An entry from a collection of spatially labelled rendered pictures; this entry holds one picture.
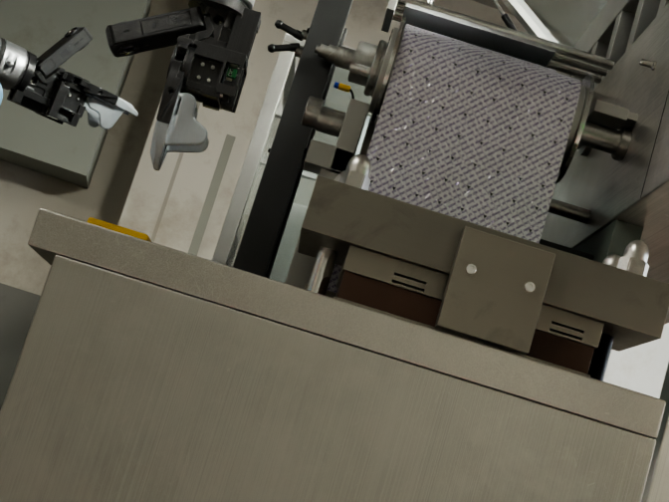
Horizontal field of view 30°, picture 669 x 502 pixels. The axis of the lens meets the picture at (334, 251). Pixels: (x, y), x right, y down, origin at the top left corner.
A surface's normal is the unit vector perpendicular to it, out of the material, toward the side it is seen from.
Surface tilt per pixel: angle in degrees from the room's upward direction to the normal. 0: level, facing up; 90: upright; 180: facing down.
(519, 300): 90
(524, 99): 90
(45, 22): 90
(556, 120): 90
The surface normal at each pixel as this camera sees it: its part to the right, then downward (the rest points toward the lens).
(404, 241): 0.05, -0.17
